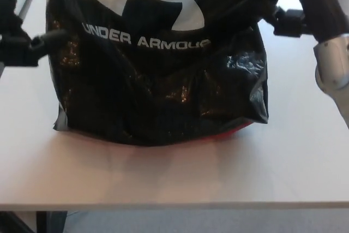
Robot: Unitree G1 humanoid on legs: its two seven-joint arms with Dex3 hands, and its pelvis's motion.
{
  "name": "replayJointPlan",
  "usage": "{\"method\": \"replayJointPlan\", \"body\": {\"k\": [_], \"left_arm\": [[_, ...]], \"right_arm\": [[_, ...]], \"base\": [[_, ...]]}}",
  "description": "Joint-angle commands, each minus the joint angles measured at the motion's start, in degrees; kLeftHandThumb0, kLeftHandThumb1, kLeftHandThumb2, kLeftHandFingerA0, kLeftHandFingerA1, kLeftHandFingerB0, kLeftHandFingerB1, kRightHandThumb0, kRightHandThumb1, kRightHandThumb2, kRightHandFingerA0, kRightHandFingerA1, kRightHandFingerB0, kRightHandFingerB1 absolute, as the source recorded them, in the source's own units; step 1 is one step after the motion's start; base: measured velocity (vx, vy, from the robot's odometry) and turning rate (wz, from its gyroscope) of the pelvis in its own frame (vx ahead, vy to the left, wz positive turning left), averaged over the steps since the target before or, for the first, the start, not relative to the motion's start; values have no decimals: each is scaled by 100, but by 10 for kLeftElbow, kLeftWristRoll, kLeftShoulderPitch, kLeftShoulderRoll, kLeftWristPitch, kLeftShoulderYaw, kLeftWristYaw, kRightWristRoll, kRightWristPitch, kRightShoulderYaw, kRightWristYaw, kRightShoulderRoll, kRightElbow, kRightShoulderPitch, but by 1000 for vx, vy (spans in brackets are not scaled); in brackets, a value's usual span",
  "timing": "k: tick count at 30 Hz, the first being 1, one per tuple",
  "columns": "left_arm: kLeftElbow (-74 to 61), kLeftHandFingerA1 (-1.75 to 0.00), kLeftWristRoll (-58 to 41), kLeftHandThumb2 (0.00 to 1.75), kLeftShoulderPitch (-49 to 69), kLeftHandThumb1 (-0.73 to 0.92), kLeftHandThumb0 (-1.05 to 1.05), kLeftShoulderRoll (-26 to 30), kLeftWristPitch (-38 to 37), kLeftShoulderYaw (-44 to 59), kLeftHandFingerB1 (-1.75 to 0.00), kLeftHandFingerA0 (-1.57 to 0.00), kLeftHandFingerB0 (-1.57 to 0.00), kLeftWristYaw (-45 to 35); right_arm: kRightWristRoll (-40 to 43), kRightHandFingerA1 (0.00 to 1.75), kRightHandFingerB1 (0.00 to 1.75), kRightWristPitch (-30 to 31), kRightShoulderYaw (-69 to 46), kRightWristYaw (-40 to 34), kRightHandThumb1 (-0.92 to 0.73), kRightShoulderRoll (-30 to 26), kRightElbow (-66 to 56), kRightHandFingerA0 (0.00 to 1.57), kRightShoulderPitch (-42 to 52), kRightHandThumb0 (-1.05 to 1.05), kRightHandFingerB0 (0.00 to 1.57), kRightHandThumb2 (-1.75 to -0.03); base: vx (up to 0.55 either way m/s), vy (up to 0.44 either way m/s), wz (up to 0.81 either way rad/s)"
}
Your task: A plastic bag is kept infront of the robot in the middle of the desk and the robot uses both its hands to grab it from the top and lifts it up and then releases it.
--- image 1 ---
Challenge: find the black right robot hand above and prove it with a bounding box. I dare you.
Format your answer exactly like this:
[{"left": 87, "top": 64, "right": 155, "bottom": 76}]
[{"left": 265, "top": 0, "right": 349, "bottom": 44}]

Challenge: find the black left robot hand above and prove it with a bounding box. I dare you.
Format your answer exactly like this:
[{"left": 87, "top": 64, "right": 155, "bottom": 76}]
[{"left": 0, "top": 0, "right": 68, "bottom": 68}]

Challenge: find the black Under Armour plastic bag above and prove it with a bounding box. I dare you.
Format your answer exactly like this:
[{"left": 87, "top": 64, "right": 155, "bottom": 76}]
[{"left": 45, "top": 0, "right": 293, "bottom": 147}]

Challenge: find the black desk leg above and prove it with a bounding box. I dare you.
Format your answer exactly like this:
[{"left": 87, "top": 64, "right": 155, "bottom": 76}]
[{"left": 35, "top": 210, "right": 68, "bottom": 233}]

